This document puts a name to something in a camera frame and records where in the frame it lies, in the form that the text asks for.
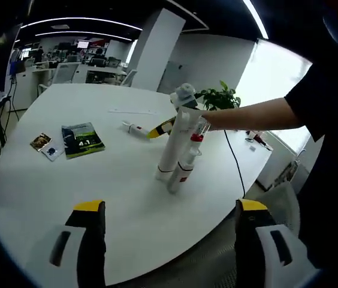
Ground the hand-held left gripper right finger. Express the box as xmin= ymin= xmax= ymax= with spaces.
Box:
xmin=234 ymin=199 xmax=318 ymax=288

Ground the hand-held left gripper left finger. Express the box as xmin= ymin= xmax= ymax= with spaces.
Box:
xmin=25 ymin=200 xmax=107 ymax=287

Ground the large white skincare tube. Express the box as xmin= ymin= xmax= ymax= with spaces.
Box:
xmin=156 ymin=107 xmax=201 ymax=182

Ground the slim white skincare bottle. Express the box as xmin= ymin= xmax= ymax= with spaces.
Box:
xmin=122 ymin=120 xmax=152 ymax=139

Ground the white skincare bottle red label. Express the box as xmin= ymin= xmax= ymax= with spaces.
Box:
xmin=168 ymin=160 xmax=195 ymax=194

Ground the green skincare packet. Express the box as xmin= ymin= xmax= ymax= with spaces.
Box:
xmin=61 ymin=121 xmax=106 ymax=160

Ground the blue white skincare sachet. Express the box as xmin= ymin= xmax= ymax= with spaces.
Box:
xmin=41 ymin=142 xmax=65 ymax=163

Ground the gold skincare sachet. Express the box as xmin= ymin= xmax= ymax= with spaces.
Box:
xmin=29 ymin=133 xmax=53 ymax=152

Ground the grey cabinet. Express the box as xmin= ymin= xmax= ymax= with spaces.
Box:
xmin=156 ymin=59 xmax=185 ymax=94

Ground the white table cover strip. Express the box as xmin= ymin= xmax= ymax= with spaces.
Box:
xmin=108 ymin=108 xmax=158 ymax=116

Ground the potted green plant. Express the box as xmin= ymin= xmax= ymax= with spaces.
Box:
xmin=194 ymin=80 xmax=242 ymax=112

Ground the white mesh office chair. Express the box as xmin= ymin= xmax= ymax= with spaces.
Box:
xmin=255 ymin=179 xmax=302 ymax=241

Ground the white ceiling light strip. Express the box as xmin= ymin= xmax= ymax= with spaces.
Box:
xmin=242 ymin=0 xmax=270 ymax=40

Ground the person in black shirt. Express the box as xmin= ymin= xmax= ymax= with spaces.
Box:
xmin=283 ymin=56 xmax=338 ymax=271

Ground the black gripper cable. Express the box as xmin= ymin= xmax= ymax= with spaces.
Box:
xmin=223 ymin=129 xmax=246 ymax=200

